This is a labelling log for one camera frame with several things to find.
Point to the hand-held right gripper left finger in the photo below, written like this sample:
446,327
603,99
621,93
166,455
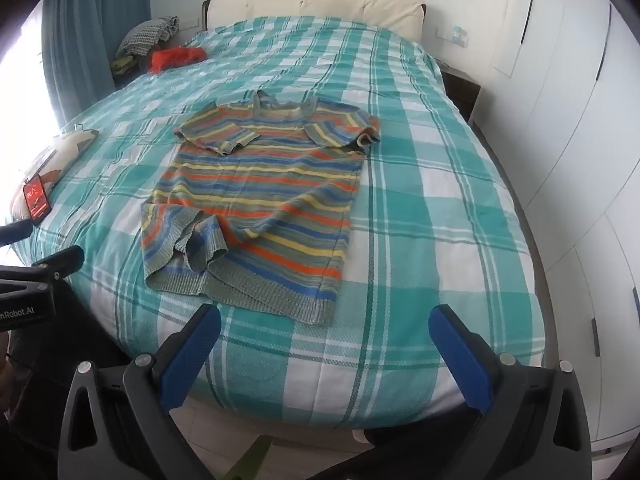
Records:
192,352

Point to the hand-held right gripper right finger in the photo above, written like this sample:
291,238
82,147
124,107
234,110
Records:
462,357

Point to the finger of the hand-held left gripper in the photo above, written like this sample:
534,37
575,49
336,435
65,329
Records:
15,234
60,261

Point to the striped knit sweater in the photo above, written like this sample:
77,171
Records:
260,200

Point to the smartphone with red screen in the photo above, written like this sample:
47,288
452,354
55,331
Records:
37,200

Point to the white printed cushion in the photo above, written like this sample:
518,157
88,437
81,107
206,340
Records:
65,152

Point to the teal plaid bed blanket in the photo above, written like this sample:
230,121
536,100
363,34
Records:
425,235

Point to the green folded cloth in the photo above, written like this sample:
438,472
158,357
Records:
125,64

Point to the teal curtain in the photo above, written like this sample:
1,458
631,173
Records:
80,35

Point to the red cloth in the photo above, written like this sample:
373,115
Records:
175,57

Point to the dark nightstand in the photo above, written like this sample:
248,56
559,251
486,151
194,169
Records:
462,90

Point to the white wardrobe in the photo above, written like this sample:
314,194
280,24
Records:
565,110

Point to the beige pillow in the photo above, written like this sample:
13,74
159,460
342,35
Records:
310,2

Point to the wall socket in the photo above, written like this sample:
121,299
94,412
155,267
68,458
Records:
461,35

